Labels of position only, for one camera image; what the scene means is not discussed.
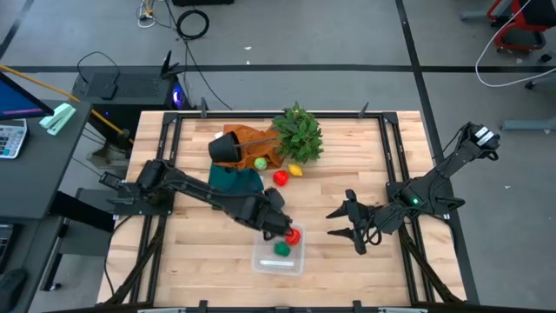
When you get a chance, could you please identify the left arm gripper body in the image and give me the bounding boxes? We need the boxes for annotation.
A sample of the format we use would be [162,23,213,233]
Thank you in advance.
[234,187,293,236]

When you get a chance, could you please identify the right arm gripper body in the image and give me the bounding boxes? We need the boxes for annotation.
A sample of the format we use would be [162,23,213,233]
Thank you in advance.
[346,189,390,256]

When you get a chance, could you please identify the clear plastic tupperware container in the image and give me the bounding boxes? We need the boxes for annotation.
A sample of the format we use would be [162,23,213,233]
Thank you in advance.
[250,222,307,277]

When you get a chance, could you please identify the dark green cloth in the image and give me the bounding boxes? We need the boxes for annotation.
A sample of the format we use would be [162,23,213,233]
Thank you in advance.
[208,163,265,196]

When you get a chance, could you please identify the orange cloth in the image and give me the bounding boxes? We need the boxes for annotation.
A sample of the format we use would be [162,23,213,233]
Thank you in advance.
[215,123,286,170]

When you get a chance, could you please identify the black plant pot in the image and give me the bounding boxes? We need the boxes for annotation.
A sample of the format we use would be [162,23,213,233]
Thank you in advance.
[208,131,243,164]

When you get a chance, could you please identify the artificial green plant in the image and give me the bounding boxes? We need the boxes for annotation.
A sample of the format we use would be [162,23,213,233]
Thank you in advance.
[237,101,325,165]

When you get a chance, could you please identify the black computer tower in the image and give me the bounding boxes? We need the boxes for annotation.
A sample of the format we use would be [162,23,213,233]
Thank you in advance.
[70,64,186,131]

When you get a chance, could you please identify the black wifi antenna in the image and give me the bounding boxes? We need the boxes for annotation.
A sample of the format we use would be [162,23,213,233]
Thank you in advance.
[160,50,186,79]

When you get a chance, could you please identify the grey metal floor bar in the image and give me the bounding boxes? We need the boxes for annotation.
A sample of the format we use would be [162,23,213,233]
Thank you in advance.
[499,117,556,132]

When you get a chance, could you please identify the small black adapter box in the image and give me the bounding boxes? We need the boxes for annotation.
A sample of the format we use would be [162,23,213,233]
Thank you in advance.
[99,71,121,101]

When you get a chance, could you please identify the mint green stapler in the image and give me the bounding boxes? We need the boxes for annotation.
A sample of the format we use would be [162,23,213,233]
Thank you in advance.
[38,103,77,137]

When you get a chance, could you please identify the black desk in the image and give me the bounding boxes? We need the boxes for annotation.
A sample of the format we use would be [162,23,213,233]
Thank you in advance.
[0,99,92,313]

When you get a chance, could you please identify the red and black chair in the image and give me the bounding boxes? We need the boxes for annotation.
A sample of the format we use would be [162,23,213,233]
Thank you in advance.
[486,0,556,54]

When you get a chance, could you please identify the grey desk calculator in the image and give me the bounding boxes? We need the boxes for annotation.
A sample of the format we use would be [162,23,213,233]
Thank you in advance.
[0,118,29,160]

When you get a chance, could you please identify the computer monitor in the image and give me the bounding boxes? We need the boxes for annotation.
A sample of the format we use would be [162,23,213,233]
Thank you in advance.
[0,70,56,122]

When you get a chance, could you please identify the black metal table frame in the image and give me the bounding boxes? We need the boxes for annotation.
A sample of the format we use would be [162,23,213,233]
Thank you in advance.
[106,110,466,305]

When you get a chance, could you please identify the white floor cable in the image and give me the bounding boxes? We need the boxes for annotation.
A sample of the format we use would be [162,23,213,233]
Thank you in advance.
[475,0,556,88]

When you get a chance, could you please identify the coiled black cable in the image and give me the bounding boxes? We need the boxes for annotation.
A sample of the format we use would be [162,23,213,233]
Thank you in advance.
[175,8,211,41]

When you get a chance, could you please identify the white cable bundle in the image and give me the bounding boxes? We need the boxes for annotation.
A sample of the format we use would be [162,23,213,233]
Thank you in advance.
[137,0,158,30]

